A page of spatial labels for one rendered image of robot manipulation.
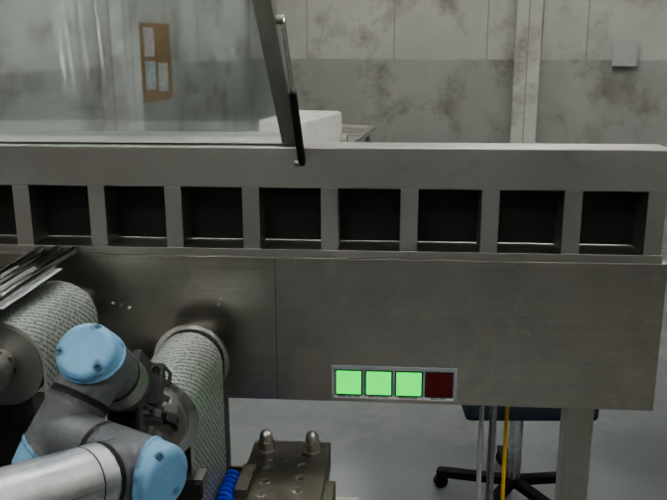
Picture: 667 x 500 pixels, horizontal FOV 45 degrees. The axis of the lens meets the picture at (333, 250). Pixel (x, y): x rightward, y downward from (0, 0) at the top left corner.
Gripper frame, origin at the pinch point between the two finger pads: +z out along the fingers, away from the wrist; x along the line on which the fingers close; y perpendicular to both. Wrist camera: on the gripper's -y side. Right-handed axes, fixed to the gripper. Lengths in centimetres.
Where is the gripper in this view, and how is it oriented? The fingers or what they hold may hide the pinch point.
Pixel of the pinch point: (157, 433)
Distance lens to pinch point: 133.5
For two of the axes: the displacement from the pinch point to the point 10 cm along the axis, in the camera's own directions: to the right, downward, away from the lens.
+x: -10.0, -0.2, 0.8
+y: 0.5, -9.0, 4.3
